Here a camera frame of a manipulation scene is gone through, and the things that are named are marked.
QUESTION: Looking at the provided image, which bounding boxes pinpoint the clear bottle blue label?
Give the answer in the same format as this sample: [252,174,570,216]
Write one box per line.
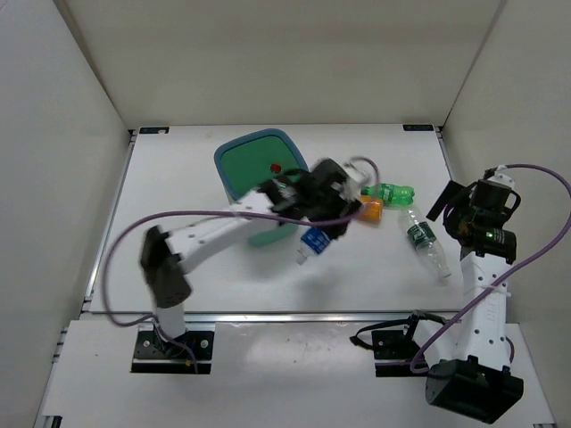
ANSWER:
[296,227,331,265]

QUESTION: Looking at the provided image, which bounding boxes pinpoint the clear bottle green label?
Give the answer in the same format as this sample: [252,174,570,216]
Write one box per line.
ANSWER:
[395,208,453,281]

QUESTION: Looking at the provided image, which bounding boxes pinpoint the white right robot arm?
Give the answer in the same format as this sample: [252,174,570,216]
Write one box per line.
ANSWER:
[401,173,524,424]

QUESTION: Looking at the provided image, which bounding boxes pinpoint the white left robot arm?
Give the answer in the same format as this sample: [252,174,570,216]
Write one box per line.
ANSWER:
[139,158,370,357]

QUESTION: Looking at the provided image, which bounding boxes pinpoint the green plastic waste bin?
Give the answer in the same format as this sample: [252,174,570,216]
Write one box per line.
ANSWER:
[213,128,310,248]

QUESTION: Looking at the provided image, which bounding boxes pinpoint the orange plastic bottle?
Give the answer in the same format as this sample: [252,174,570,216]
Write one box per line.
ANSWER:
[357,195,384,224]

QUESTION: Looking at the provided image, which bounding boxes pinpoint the green plastic bottle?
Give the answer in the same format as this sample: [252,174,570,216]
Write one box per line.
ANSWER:
[361,183,415,208]

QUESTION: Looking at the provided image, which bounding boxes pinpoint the right corner label sticker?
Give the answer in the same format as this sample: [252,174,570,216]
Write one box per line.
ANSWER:
[402,124,434,132]

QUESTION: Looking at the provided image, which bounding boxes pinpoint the corner label sticker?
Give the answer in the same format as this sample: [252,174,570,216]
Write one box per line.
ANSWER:
[402,124,434,132]
[138,127,170,135]

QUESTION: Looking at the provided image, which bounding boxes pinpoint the left corner label sticker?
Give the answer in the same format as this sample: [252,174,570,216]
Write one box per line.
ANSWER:
[138,127,170,135]

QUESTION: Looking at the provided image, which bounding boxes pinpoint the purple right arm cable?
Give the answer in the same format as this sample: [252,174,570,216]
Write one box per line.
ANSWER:
[375,163,571,374]

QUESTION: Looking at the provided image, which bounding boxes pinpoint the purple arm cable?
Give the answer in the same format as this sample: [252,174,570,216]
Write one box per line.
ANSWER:
[375,163,571,374]
[100,155,381,371]

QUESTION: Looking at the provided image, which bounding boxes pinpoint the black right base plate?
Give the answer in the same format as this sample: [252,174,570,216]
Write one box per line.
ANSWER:
[371,330,426,378]

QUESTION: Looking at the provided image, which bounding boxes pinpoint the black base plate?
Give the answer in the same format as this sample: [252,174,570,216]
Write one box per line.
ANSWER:
[130,327,215,375]
[371,330,426,378]

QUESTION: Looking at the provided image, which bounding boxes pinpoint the aluminium rail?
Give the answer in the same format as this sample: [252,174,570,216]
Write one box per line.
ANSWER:
[82,310,465,325]

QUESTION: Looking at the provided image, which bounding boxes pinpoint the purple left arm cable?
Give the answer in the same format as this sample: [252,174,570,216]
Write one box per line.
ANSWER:
[100,155,381,371]

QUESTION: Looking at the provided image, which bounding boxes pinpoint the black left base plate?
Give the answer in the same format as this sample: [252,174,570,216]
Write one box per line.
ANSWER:
[130,327,215,375]

